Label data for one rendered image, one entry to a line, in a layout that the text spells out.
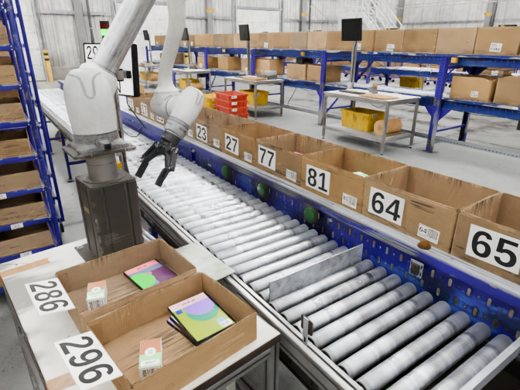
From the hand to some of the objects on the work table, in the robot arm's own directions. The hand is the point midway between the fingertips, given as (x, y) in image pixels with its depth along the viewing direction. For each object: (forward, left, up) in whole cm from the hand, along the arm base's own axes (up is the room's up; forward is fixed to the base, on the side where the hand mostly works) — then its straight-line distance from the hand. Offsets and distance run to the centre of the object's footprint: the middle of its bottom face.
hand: (148, 178), depth 153 cm
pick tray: (-21, -26, -31) cm, 46 cm away
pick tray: (-19, -57, -32) cm, 68 cm away
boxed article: (-31, -24, -30) cm, 50 cm away
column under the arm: (-15, +7, -30) cm, 34 cm away
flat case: (-12, -24, -29) cm, 40 cm away
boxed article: (-27, -61, -32) cm, 74 cm away
